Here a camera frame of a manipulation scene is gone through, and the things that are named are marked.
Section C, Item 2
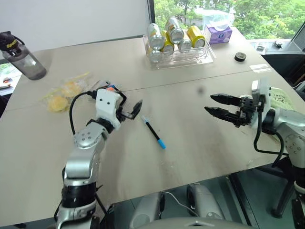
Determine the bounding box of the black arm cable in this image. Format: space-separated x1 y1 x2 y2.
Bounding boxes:
253 111 290 168
69 91 98 135

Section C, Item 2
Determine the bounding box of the clear plastic bag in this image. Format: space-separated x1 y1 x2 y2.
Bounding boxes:
195 8 235 27

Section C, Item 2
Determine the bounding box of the yellow drink can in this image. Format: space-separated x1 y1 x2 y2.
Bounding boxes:
160 30 176 53
186 24 206 48

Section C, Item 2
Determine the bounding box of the black pen with blue cap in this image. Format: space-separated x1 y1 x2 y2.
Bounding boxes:
140 114 167 150

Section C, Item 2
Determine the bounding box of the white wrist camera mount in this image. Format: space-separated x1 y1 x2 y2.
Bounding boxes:
250 77 274 130
95 89 122 130

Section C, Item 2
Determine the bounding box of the thin white cable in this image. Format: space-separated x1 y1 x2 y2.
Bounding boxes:
161 190 199 217

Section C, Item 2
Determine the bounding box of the clear bag of yellow snacks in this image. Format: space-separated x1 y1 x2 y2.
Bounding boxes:
42 71 96 113

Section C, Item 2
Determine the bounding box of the grey robot torso edge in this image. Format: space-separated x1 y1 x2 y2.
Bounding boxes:
152 216 240 229

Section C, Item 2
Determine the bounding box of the small blue orange item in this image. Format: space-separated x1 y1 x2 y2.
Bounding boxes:
105 83 121 93

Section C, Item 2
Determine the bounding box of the dark window frame post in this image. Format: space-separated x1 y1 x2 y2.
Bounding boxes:
146 0 156 36

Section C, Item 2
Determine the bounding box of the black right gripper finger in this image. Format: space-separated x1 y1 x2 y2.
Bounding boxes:
204 106 239 123
209 93 242 106

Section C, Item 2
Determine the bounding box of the small black round lid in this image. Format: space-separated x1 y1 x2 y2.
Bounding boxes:
234 52 247 63

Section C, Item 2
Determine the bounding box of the purple tissue box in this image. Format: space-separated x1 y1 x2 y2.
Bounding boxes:
203 23 233 45

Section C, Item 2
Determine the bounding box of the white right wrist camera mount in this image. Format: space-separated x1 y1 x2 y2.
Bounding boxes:
250 77 274 130

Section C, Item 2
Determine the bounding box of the grey water bottle black lid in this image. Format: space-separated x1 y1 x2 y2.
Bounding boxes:
0 31 47 81

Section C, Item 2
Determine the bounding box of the black chair backrest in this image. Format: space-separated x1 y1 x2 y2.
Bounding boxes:
261 46 305 84

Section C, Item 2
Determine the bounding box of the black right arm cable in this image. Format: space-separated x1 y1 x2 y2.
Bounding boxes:
253 111 290 168

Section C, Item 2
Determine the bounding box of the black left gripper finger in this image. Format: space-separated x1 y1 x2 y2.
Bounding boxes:
117 91 128 111
131 99 143 119

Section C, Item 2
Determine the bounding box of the clear plastic can tray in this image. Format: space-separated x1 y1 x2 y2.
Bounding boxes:
142 34 214 71

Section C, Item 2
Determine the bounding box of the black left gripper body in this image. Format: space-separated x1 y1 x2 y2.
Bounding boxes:
116 109 134 123

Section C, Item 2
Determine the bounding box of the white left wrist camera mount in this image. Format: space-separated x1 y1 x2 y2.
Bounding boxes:
95 89 122 130

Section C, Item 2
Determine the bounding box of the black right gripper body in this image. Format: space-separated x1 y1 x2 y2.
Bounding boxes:
234 95 260 128

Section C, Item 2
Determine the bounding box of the grey rounded robot leg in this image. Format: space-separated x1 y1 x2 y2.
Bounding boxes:
130 191 165 228
186 182 224 220

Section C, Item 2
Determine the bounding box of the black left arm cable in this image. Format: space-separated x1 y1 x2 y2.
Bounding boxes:
69 91 98 135

